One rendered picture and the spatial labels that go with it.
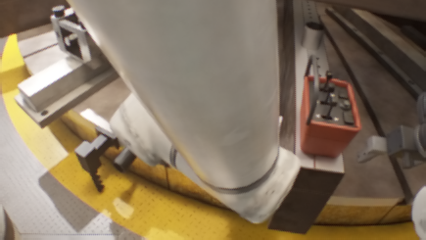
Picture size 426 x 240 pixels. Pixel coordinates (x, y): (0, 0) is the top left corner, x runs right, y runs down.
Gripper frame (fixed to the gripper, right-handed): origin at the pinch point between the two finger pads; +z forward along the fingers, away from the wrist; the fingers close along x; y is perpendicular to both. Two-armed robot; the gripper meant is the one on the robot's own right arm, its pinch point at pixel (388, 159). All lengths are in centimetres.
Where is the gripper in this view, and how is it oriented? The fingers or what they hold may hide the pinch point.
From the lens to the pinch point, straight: 72.5
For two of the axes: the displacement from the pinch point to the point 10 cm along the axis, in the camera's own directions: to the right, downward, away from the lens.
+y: -1.5, 9.0, -4.2
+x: 9.8, 1.8, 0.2
